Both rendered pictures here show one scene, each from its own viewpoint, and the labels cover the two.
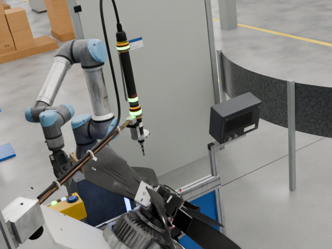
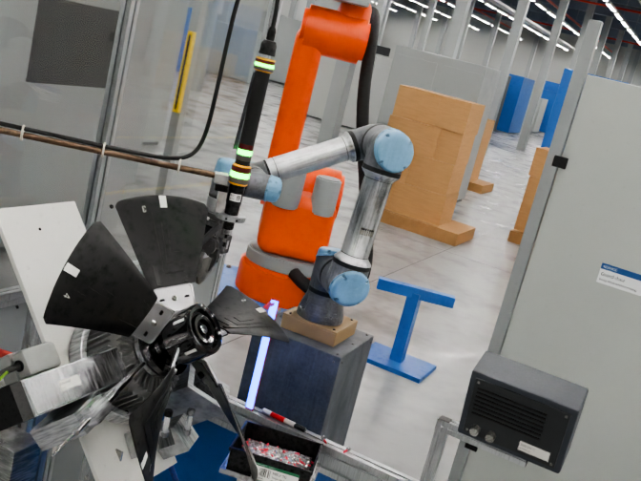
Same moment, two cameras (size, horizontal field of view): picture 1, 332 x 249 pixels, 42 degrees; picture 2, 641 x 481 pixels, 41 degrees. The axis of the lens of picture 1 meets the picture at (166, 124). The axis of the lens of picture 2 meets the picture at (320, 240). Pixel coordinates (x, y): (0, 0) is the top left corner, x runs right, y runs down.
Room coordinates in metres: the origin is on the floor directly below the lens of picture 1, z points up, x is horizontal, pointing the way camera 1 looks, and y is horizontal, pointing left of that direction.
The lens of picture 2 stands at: (0.36, -1.42, 1.89)
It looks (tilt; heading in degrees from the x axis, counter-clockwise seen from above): 13 degrees down; 48
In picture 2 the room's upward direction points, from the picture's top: 14 degrees clockwise
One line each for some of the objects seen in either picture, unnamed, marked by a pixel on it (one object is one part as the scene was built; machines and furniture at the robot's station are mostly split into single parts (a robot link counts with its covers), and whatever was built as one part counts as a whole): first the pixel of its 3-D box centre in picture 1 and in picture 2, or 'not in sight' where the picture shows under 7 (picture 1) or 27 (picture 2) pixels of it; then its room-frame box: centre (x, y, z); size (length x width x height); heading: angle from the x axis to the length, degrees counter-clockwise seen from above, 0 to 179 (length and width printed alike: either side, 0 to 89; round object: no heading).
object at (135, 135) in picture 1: (137, 126); (230, 197); (1.46, 0.11, 1.50); 0.09 x 0.07 x 0.10; 150
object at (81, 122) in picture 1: (84, 127); (333, 268); (2.14, 0.44, 1.21); 0.13 x 0.12 x 0.14; 67
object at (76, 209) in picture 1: (65, 212); not in sight; (1.66, 0.52, 1.02); 0.16 x 0.10 x 0.11; 115
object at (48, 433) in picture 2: not in sight; (70, 421); (1.12, 0.02, 1.03); 0.15 x 0.10 x 0.14; 115
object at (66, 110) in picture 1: (59, 114); (258, 185); (1.80, 0.47, 1.45); 0.11 x 0.11 x 0.08; 67
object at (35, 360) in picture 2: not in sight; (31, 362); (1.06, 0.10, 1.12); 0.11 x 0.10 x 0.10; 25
